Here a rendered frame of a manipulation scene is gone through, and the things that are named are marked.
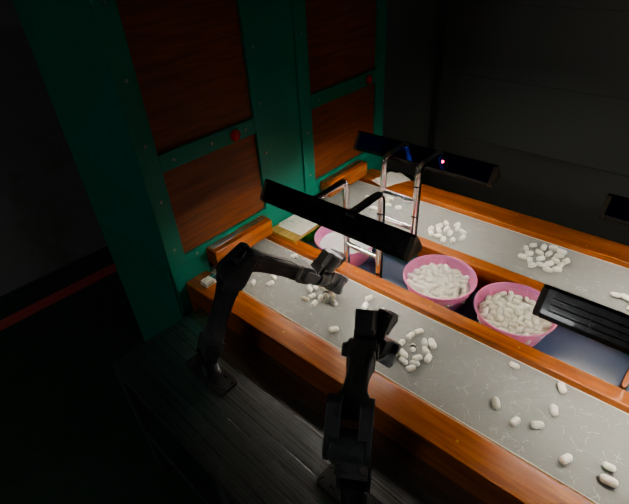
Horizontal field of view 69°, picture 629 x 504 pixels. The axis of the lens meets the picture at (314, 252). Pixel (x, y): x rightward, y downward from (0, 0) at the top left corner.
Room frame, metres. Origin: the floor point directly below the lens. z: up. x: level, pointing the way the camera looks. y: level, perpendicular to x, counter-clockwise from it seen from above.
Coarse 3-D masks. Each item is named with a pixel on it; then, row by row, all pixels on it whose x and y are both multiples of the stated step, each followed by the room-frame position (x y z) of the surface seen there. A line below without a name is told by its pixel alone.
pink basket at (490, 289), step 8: (488, 288) 1.22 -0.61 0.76; (496, 288) 1.23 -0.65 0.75; (504, 288) 1.23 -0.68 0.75; (520, 288) 1.21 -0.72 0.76; (528, 288) 1.20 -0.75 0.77; (480, 296) 1.19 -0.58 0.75; (528, 296) 1.19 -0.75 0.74; (536, 296) 1.17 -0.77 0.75; (480, 320) 1.08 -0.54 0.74; (496, 328) 1.01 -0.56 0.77; (552, 328) 1.00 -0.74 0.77; (512, 336) 0.99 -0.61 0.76; (520, 336) 0.98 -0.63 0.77; (528, 336) 0.97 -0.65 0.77; (536, 336) 0.97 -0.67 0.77; (544, 336) 1.01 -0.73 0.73; (528, 344) 0.99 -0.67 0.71
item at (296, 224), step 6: (294, 216) 1.77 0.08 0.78; (282, 222) 1.73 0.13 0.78; (288, 222) 1.72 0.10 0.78; (294, 222) 1.72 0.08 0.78; (300, 222) 1.72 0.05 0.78; (306, 222) 1.71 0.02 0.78; (312, 222) 1.71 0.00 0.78; (288, 228) 1.67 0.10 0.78; (294, 228) 1.67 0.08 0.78; (300, 228) 1.67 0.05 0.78; (306, 228) 1.66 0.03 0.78; (300, 234) 1.62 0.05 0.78
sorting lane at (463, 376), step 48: (288, 288) 1.31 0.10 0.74; (336, 336) 1.05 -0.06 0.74; (432, 336) 1.03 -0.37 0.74; (432, 384) 0.84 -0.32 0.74; (480, 384) 0.83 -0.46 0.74; (528, 384) 0.82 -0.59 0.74; (480, 432) 0.68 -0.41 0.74; (528, 432) 0.67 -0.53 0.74; (576, 432) 0.66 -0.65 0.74; (624, 432) 0.65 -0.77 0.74; (576, 480) 0.54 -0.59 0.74; (624, 480) 0.53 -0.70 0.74
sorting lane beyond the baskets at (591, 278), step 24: (360, 192) 2.03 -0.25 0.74; (408, 216) 1.77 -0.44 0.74; (432, 216) 1.75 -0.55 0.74; (456, 216) 1.74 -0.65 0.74; (432, 240) 1.57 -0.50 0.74; (456, 240) 1.55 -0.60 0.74; (480, 240) 1.54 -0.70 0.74; (504, 240) 1.53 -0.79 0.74; (528, 240) 1.52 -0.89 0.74; (504, 264) 1.37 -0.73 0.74; (576, 264) 1.34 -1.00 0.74; (600, 264) 1.33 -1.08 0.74; (576, 288) 1.21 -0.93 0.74; (600, 288) 1.20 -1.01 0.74; (624, 288) 1.19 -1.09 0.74; (624, 312) 1.08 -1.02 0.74
